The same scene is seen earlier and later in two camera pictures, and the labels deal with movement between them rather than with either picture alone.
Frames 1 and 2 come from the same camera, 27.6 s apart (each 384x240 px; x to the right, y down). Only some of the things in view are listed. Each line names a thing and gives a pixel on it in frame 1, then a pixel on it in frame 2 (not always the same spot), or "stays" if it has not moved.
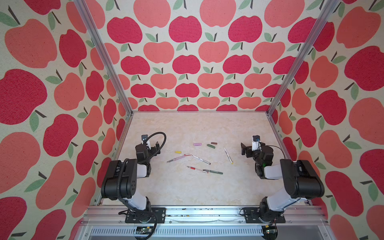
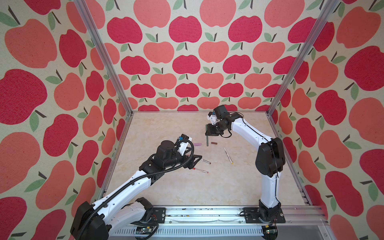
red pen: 191,167 stays
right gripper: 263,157 -> 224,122
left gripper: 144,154 -> 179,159
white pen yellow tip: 229,157 stays
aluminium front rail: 101,216 stays
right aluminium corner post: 329,7 stays
